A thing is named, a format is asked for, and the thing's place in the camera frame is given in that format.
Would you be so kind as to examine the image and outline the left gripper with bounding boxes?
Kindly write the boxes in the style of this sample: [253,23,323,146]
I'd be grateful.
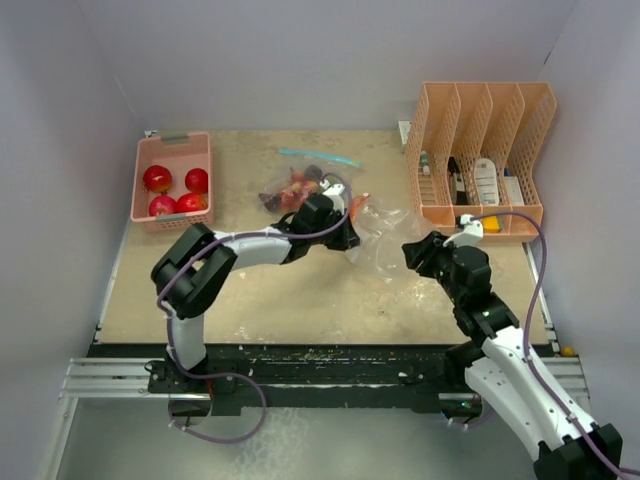
[308,208,360,251]

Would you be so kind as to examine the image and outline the white bottle in organizer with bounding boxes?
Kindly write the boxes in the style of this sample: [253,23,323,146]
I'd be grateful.
[474,158,500,206]

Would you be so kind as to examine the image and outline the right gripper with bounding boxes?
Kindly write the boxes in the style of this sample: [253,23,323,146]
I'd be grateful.
[401,230,464,305]

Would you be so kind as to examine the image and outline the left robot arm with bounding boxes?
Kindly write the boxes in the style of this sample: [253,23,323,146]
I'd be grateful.
[151,193,360,392]

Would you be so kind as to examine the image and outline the dark red fake apple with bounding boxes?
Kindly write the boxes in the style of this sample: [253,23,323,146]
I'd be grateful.
[184,168,209,195]

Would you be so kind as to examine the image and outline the aluminium frame rail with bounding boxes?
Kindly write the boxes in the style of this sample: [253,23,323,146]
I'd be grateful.
[59,324,591,401]

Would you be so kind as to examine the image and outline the large pink red apple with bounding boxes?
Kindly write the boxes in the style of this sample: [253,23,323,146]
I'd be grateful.
[142,165,173,194]

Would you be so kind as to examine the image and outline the white box behind organizer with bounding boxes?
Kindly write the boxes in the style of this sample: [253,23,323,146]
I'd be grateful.
[397,120,412,153]

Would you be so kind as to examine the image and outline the yellow object in organizer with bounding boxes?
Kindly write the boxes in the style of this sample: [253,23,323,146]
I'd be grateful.
[481,215,503,234]

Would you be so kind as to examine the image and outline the fake pomegranate red yellow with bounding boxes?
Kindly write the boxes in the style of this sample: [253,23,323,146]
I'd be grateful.
[175,192,208,213]

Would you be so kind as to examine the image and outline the black item in organizer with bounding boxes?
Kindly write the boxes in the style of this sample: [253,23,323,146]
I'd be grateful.
[447,156,468,205]

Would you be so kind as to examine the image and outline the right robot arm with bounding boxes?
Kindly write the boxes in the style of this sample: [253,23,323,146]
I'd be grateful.
[402,232,622,479]

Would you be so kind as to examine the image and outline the white box in organizer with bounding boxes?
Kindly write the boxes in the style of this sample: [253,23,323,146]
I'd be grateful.
[504,175,525,206]

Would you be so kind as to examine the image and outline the orange zip bag with apples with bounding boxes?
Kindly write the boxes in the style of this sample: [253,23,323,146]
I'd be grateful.
[346,193,433,282]

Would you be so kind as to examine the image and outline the blue zip bag small fruits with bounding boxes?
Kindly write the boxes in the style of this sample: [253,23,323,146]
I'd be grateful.
[258,149,361,214]

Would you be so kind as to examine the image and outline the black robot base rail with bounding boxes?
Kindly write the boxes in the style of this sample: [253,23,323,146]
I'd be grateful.
[145,345,489,422]

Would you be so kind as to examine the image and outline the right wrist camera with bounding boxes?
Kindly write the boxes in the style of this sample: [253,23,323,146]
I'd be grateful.
[443,214,484,248]

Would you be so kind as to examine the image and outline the pink perforated plastic basket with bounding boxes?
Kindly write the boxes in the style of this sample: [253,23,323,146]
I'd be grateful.
[130,131,214,232]

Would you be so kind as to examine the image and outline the orange desk file organizer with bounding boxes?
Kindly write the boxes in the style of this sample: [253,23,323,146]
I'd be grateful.
[405,82,557,243]

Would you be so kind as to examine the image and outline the small green capped bottle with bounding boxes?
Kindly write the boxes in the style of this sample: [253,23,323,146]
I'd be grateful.
[419,151,431,176]

